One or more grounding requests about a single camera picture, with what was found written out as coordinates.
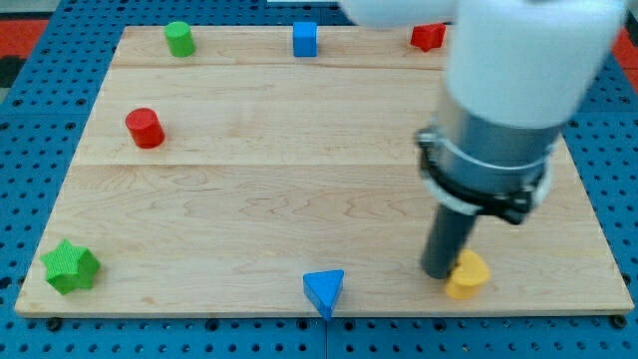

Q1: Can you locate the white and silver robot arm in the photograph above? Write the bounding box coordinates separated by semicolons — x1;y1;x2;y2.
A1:
341;0;627;223

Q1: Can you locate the wooden board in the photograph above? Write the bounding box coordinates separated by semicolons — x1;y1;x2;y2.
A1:
15;26;634;318

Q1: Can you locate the blue triangle block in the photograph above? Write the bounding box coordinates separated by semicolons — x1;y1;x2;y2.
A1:
302;269;345;321

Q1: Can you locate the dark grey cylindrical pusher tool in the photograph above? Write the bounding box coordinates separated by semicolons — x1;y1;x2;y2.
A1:
421;204;478;279

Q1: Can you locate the blue cube block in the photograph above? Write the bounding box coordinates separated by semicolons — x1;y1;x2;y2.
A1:
292;22;318;57

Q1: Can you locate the yellow heart block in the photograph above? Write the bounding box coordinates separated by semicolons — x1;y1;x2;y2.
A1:
444;249;490;300

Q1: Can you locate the red star block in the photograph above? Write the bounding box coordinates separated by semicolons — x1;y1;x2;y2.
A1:
410;23;447;52

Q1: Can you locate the red cylinder block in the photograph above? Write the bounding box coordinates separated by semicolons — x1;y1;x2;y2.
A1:
125;108;164;149

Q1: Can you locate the green cylinder block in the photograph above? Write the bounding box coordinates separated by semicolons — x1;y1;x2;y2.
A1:
163;21;195;58

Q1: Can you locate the green star block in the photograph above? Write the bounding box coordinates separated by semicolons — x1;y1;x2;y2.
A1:
40;238;101;295

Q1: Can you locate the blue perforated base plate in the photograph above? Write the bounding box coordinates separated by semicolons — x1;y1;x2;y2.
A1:
1;0;637;358

